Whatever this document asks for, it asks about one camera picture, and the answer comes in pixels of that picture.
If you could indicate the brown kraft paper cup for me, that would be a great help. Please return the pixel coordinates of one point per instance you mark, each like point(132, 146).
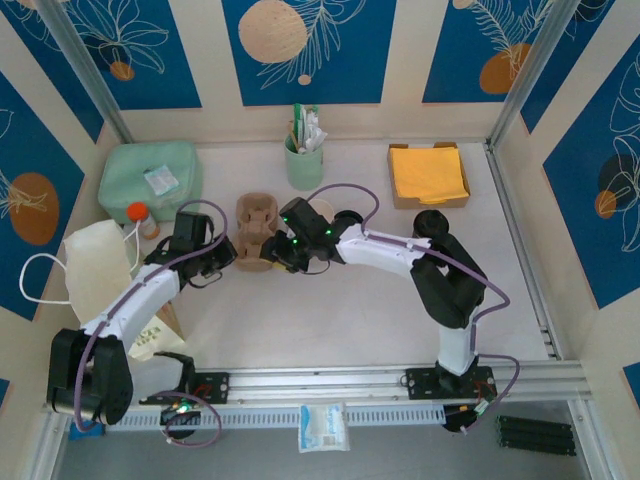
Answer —
point(322, 210)

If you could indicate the brown pulp cup carrier stack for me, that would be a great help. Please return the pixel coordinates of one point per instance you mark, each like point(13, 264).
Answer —
point(255, 220)

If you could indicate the white paper takeout bag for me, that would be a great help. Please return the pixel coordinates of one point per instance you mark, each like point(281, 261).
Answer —
point(95, 265)

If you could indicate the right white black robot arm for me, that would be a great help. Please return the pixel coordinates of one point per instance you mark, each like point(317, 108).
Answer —
point(385, 250)

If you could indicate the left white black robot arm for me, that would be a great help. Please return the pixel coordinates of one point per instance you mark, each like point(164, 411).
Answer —
point(140, 300)

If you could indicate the orange cap small bottle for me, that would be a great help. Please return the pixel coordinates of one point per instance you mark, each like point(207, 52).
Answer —
point(145, 222)

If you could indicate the mint green utensil holder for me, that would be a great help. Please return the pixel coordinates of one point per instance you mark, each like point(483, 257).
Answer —
point(304, 170)

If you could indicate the small clear wipe packet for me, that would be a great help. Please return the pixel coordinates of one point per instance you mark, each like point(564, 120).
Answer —
point(161, 180)

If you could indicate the white wrapped straw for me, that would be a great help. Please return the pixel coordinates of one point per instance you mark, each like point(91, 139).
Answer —
point(310, 130)
point(320, 137)

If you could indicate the wooden stirrer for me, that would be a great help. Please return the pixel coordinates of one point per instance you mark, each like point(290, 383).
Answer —
point(292, 137)

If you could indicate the brown cardboard napkin tray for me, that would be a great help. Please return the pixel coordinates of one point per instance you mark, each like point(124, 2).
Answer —
point(410, 204)

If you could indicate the mint green zip pouch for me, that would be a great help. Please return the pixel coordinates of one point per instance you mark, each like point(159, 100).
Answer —
point(125, 170)

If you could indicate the green wrapped straw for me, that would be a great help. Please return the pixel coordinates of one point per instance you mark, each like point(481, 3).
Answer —
point(299, 120)

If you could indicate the yellow paper napkin stack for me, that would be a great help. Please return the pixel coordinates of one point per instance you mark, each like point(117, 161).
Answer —
point(427, 172)

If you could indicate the white blue wet wipes packet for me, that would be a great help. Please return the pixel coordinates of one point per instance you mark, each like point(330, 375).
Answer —
point(322, 427)

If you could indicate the small blue plastic piece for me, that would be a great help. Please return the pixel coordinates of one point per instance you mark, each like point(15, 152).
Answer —
point(87, 434)

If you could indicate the black ribbed plastic block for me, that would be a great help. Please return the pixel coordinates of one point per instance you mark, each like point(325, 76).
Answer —
point(535, 435)

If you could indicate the aluminium mounting rail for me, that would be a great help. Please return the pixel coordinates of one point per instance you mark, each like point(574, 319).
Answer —
point(320, 382)

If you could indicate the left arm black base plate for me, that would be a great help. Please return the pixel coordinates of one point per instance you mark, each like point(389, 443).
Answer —
point(215, 387)

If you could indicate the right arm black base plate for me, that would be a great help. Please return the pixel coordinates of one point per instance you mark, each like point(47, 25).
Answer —
point(420, 384)

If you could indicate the aluminium table side rail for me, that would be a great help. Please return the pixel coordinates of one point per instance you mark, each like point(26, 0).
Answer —
point(510, 200)

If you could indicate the aluminium frame post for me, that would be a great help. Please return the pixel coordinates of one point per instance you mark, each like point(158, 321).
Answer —
point(90, 70)
point(525, 70)

